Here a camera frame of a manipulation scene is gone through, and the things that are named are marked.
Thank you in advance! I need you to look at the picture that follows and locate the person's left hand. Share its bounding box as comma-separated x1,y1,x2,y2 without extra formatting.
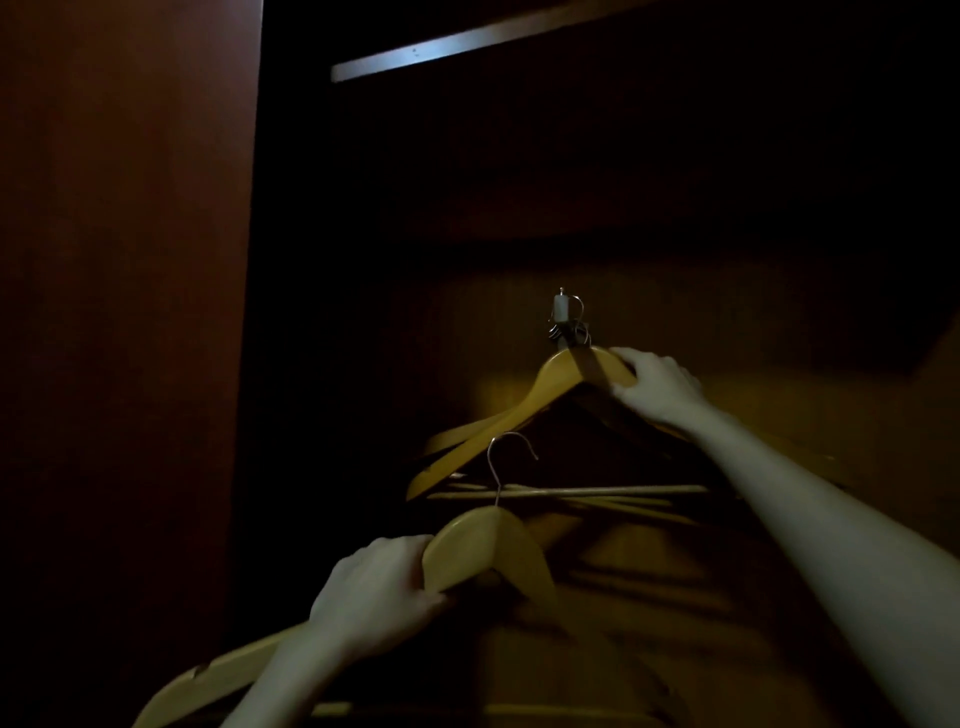
308,533,455,661

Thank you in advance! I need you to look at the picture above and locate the metal wardrobe hook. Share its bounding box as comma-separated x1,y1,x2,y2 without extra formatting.
545,318,594,351

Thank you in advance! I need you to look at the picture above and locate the person's right hand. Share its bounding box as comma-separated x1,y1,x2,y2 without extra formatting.
608,346,710,429

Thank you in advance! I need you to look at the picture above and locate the brown wooden wardrobe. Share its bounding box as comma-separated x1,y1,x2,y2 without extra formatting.
0,0,960,728

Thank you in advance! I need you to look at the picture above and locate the person's right forearm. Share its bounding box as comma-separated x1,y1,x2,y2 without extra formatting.
674,401,960,728

